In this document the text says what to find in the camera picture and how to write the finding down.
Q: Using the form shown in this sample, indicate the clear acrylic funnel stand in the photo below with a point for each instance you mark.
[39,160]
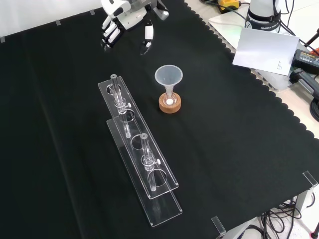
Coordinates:
[139,139]

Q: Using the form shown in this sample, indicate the translucent plastic funnel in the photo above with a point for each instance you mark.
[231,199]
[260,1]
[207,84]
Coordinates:
[169,74]

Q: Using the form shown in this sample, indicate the black cloth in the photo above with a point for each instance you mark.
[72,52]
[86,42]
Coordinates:
[62,137]

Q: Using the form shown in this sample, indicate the clear round-bottom flask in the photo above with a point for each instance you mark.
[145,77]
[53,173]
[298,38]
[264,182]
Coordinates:
[170,100]

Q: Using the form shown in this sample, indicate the grey black plug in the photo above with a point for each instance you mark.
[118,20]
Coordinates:
[305,81]

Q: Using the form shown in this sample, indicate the black power adapter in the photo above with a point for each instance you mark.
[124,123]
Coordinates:
[306,59]

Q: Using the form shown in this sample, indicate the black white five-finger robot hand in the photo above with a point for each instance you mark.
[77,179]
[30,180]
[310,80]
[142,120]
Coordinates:
[129,17]

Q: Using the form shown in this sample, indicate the clear cloth clip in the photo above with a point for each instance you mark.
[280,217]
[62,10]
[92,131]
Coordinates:
[310,178]
[218,224]

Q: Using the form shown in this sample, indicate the pale board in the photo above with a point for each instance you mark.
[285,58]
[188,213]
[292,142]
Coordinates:
[224,27]

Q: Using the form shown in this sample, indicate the yellow stop button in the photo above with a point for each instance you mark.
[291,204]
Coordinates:
[228,3]

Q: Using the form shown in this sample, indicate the black tripod leg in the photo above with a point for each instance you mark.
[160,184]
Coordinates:
[312,39]

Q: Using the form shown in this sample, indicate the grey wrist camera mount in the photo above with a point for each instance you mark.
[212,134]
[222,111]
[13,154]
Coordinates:
[162,11]

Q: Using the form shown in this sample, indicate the white paper card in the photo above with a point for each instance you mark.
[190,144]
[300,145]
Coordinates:
[264,52]

